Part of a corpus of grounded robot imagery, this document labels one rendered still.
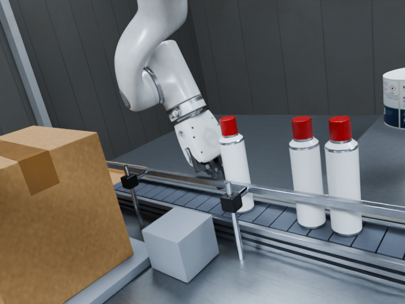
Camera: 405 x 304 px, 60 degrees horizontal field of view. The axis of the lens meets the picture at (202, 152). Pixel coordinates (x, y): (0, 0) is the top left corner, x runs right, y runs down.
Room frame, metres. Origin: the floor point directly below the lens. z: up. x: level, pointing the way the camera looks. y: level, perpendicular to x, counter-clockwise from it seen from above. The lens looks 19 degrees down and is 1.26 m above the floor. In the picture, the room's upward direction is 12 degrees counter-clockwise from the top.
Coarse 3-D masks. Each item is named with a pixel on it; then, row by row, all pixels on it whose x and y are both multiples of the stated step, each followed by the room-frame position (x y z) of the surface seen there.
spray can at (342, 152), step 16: (336, 128) 0.52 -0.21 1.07; (336, 144) 0.52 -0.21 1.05; (352, 144) 0.51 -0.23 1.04; (336, 160) 0.51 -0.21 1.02; (352, 160) 0.51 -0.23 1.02; (336, 176) 0.51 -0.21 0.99; (352, 176) 0.51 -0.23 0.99; (336, 192) 0.51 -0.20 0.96; (352, 192) 0.51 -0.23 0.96; (336, 208) 0.52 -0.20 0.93; (336, 224) 0.52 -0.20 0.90; (352, 224) 0.51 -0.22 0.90
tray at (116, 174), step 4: (128, 164) 1.16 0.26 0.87; (108, 168) 1.25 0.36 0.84; (112, 172) 1.22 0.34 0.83; (116, 172) 1.21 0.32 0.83; (120, 172) 1.20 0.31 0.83; (112, 176) 1.17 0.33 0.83; (116, 176) 1.16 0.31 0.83; (120, 176) 1.16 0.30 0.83; (144, 176) 1.11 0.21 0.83; (112, 180) 1.13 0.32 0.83; (116, 180) 1.12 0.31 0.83; (120, 180) 1.12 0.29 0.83
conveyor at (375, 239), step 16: (128, 192) 0.89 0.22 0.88; (144, 192) 0.87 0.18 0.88; (160, 192) 0.85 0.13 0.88; (176, 192) 0.83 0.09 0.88; (192, 192) 0.81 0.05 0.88; (208, 192) 0.79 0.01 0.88; (192, 208) 0.73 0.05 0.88; (208, 208) 0.71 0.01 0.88; (256, 208) 0.67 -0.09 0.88; (272, 208) 0.65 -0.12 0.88; (288, 208) 0.64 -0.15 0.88; (272, 224) 0.59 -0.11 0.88; (288, 224) 0.58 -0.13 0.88; (368, 224) 0.53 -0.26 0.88; (384, 224) 0.52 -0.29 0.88; (336, 240) 0.50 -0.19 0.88; (352, 240) 0.50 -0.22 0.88; (368, 240) 0.49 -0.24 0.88; (384, 240) 0.48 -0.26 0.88; (400, 240) 0.47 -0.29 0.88; (400, 256) 0.43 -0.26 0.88
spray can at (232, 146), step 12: (228, 120) 0.66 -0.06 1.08; (228, 132) 0.66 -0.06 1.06; (228, 144) 0.65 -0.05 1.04; (240, 144) 0.66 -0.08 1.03; (228, 156) 0.66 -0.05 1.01; (240, 156) 0.66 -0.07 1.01; (228, 168) 0.66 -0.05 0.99; (240, 168) 0.65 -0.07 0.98; (240, 180) 0.65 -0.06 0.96; (252, 204) 0.66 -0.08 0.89
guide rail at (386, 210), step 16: (160, 176) 0.78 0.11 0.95; (176, 176) 0.74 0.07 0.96; (192, 176) 0.71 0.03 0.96; (256, 192) 0.60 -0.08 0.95; (272, 192) 0.57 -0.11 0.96; (288, 192) 0.55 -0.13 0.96; (304, 192) 0.54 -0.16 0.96; (352, 208) 0.48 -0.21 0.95; (368, 208) 0.46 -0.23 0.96; (384, 208) 0.45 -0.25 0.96; (400, 208) 0.44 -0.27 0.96
